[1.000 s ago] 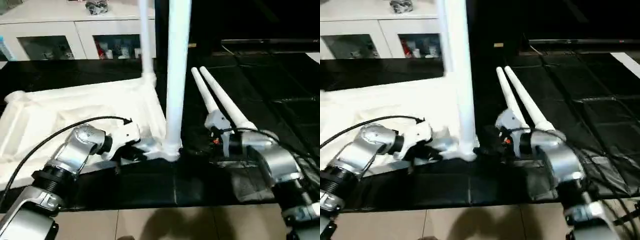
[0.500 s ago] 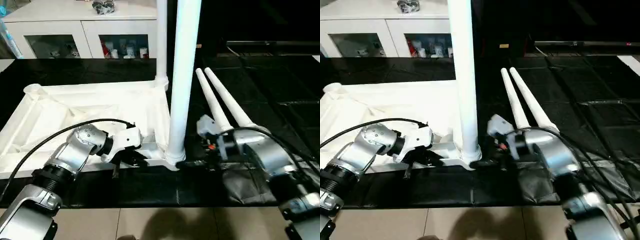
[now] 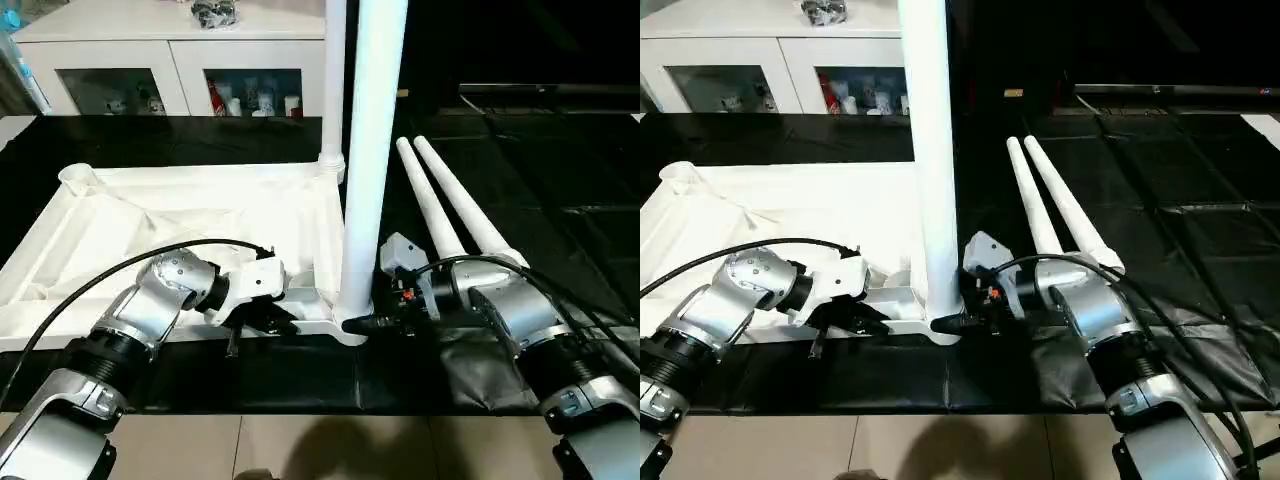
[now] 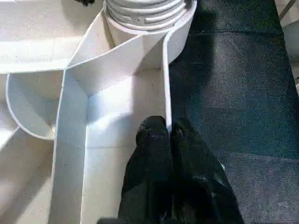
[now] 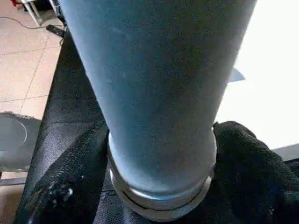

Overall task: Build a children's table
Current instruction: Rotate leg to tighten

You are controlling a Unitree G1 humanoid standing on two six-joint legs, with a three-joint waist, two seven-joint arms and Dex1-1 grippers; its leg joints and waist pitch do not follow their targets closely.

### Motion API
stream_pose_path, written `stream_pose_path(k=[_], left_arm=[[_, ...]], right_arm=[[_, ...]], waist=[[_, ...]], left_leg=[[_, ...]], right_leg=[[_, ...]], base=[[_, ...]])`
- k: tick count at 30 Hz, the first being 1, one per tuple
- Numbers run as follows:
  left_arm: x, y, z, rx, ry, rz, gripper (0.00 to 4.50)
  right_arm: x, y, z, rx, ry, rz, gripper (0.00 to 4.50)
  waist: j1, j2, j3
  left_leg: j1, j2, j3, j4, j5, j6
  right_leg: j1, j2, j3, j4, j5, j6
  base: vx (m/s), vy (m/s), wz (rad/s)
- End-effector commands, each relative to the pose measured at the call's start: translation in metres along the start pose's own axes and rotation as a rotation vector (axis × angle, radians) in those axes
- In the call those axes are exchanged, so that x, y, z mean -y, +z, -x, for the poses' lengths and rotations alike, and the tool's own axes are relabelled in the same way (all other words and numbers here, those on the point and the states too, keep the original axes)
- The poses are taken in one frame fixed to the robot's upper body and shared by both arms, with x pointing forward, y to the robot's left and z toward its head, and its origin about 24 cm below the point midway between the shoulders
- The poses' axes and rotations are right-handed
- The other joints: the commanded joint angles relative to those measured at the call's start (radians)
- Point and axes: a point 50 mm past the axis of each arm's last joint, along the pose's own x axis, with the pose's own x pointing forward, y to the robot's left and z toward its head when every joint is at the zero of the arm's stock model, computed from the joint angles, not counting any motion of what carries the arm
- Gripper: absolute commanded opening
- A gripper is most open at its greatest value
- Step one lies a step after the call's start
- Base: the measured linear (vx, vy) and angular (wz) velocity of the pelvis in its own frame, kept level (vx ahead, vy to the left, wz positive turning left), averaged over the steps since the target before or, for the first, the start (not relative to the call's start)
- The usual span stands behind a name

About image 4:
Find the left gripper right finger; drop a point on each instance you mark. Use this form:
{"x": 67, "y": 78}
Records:
{"x": 198, "y": 186}

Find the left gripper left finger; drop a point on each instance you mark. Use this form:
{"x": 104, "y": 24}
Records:
{"x": 149, "y": 177}

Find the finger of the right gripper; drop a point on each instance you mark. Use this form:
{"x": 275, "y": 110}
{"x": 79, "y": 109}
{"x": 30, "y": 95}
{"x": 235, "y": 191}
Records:
{"x": 84, "y": 2}

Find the white plastic table leg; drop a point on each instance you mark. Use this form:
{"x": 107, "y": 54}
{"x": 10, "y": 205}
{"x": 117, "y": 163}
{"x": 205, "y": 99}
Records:
{"x": 145, "y": 11}

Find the white plastic children's table top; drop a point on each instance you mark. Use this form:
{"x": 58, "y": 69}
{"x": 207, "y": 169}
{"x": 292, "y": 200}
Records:
{"x": 112, "y": 84}

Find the black work mat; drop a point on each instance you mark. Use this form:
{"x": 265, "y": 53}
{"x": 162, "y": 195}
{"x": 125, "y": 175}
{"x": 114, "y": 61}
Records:
{"x": 233, "y": 116}

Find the grey metal stand frame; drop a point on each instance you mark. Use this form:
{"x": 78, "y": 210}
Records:
{"x": 289, "y": 9}

